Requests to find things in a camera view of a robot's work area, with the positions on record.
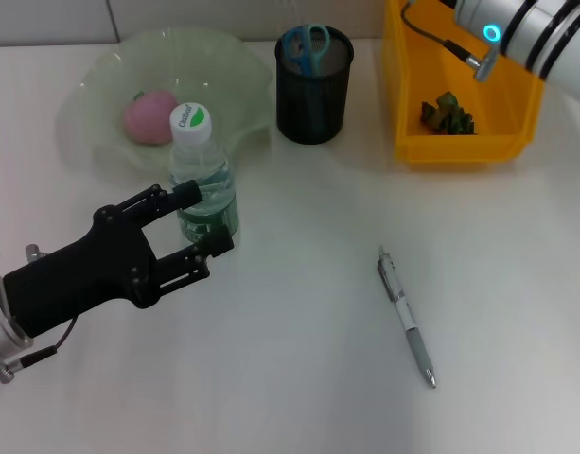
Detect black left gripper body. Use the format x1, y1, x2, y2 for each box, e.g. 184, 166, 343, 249
3, 203, 161, 339

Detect clear water bottle green label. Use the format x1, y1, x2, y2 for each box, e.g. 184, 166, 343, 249
168, 103, 240, 247

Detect pink toy peach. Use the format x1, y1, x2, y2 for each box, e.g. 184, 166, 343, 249
123, 89, 180, 147

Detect blue scissors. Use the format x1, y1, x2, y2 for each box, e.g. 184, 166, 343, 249
282, 24, 331, 77

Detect green glass fruit plate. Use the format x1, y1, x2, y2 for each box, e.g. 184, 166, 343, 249
57, 27, 275, 183

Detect black mesh pen holder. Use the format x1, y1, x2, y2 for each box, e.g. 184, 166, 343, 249
274, 26, 355, 146

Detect grey white ballpoint pen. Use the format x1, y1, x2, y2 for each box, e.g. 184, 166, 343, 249
377, 244, 438, 391

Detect yellow plastic bin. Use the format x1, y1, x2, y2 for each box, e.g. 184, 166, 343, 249
382, 0, 548, 166

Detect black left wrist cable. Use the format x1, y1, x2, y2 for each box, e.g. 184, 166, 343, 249
0, 316, 80, 385

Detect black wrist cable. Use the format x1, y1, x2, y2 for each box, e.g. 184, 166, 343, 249
0, 316, 80, 385
400, 0, 501, 82

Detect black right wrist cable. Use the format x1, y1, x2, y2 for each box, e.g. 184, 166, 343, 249
400, 0, 501, 82

